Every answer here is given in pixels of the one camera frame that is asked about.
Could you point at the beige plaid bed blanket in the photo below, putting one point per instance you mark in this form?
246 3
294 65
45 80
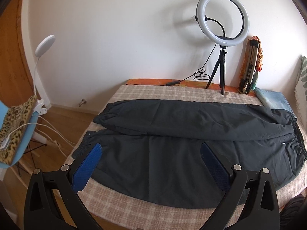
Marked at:
134 213

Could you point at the blue chair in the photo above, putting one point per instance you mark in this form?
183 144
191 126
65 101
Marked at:
18 136

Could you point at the black mini tripod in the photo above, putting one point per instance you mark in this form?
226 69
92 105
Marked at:
221 65

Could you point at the white ring light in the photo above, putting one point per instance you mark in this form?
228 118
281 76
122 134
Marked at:
225 22

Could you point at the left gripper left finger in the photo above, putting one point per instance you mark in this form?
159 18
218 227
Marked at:
41 210

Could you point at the dark striped garment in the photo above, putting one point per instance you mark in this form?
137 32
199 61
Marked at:
293 215

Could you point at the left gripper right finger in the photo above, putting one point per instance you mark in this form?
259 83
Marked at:
260 210

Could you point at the leopard print cloth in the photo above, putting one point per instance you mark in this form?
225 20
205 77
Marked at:
15 126

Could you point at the orange floral cloth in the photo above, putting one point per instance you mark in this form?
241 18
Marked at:
259 64

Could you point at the green white patterned pillow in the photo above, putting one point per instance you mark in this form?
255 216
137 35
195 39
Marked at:
301 92

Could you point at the orange bed sheet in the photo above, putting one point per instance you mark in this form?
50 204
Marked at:
186 83

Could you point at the wooden door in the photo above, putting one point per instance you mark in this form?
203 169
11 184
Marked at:
16 79

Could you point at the white clip desk lamp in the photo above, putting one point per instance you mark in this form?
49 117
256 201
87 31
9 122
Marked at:
42 100

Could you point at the black pants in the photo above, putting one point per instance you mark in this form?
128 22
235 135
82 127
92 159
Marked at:
151 148

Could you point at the folded blue jeans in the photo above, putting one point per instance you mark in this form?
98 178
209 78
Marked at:
273 99

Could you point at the folded silver tripod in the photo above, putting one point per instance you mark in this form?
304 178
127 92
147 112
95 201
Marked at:
249 65

